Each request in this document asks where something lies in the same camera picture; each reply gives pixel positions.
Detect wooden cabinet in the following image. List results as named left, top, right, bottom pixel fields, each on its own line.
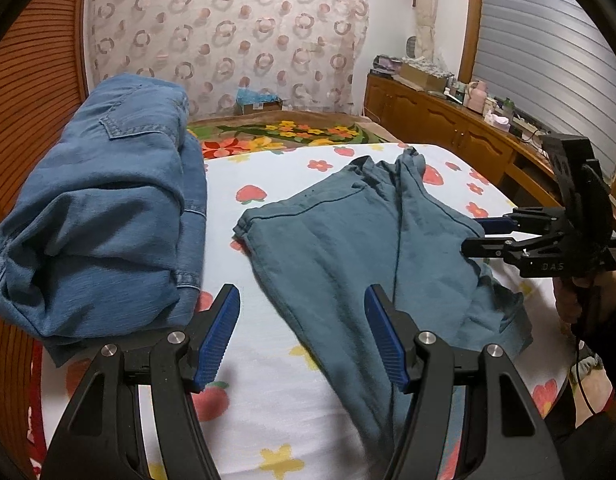
left=364, top=72, right=563, bottom=211

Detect strawberry print bed sheet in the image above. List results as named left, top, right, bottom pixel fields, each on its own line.
left=38, top=142, right=573, bottom=480

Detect white power strip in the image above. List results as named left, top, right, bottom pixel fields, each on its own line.
left=510, top=116, right=549, bottom=137

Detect grey window blind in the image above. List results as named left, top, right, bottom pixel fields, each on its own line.
left=470, top=0, right=616, bottom=181

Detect person's dark clothing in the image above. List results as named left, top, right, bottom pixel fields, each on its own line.
left=545, top=340, right=616, bottom=480

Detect white pink container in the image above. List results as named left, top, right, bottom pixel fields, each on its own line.
left=482, top=97, right=513, bottom=129

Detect white lace curtain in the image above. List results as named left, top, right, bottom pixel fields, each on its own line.
left=410, top=0, right=439, bottom=63

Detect blue plastic bag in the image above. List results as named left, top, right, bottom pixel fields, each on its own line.
left=236, top=87, right=279, bottom=106

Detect teal pants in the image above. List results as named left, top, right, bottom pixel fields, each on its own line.
left=232, top=146, right=533, bottom=480

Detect circle print curtain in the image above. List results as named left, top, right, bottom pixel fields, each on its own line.
left=85, top=0, right=371, bottom=118

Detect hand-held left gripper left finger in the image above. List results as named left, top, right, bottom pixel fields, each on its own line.
left=40, top=283, right=241, bottom=480

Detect cardboard box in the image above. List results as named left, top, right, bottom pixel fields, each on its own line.
left=235, top=95, right=283, bottom=116

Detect person's right hand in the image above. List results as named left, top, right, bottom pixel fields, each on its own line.
left=554, top=267, right=616, bottom=326

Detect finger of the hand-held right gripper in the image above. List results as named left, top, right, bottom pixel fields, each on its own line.
left=472, top=207, right=571, bottom=236
left=461, top=235, right=563, bottom=264

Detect pink jug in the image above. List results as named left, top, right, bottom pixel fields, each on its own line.
left=464, top=80, right=489, bottom=109

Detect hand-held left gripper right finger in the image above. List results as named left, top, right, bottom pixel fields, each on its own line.
left=364, top=283, right=566, bottom=480

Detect wooden window frame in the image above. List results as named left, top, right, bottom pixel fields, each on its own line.
left=457, top=0, right=487, bottom=86

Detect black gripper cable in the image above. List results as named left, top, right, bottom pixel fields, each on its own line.
left=570, top=305, right=601, bottom=416

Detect red patterned blanket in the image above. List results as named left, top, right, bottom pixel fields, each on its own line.
left=29, top=340, right=91, bottom=480

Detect wooden louvered wardrobe door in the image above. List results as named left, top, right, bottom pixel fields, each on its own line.
left=0, top=0, right=91, bottom=226

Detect folded blue denim jeans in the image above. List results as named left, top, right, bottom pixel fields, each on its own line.
left=0, top=74, right=209, bottom=368

